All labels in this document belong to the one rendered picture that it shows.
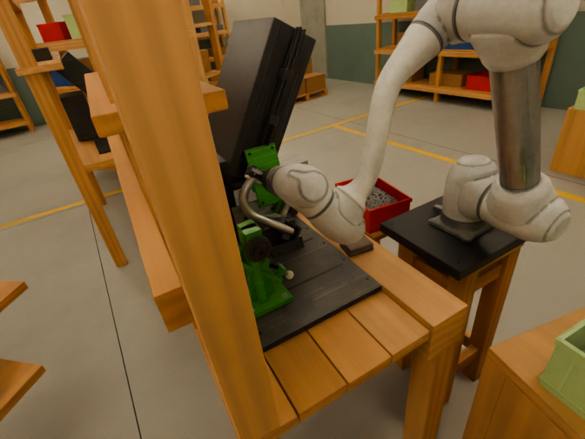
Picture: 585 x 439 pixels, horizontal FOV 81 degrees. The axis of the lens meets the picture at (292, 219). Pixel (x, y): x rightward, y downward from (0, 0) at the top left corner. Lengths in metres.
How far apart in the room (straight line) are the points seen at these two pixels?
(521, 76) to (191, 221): 0.77
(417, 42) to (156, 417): 1.94
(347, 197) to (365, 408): 1.25
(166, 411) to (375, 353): 1.36
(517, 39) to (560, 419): 0.85
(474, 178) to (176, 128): 1.05
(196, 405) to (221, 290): 1.54
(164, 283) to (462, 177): 1.01
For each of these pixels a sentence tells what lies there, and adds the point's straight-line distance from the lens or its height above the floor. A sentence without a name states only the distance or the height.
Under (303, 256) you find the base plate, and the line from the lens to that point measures 1.24.
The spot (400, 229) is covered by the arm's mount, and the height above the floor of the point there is 0.89.
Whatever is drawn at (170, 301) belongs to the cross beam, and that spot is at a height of 1.25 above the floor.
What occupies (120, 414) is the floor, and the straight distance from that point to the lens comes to 2.19.
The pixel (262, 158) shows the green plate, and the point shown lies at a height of 1.23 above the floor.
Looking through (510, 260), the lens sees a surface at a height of 0.76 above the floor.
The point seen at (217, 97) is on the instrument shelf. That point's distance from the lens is 0.74.
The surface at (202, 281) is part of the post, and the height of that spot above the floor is 1.34.
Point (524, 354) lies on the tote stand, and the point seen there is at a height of 0.79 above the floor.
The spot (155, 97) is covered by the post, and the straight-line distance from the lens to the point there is 0.41.
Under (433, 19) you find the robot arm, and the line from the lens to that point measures 0.97.
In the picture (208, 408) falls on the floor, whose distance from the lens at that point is 2.01.
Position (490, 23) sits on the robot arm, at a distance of 0.89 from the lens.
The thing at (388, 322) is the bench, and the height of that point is 0.88.
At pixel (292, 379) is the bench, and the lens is 0.94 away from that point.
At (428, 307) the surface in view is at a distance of 1.07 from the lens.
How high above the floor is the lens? 1.66
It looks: 31 degrees down
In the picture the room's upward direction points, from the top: 7 degrees counter-clockwise
